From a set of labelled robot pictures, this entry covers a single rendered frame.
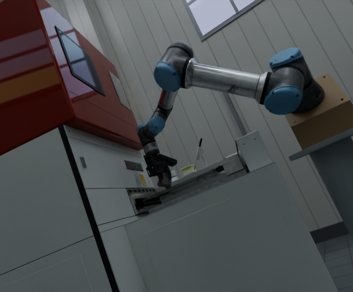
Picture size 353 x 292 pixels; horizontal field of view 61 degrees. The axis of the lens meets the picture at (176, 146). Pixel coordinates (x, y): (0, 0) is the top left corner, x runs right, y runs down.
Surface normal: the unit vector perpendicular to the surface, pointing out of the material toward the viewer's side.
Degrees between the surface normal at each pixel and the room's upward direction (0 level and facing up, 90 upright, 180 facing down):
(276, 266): 90
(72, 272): 90
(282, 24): 90
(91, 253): 90
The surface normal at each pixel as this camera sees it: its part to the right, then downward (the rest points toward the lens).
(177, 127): -0.45, -0.02
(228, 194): -0.22, -0.13
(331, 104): -0.56, -0.66
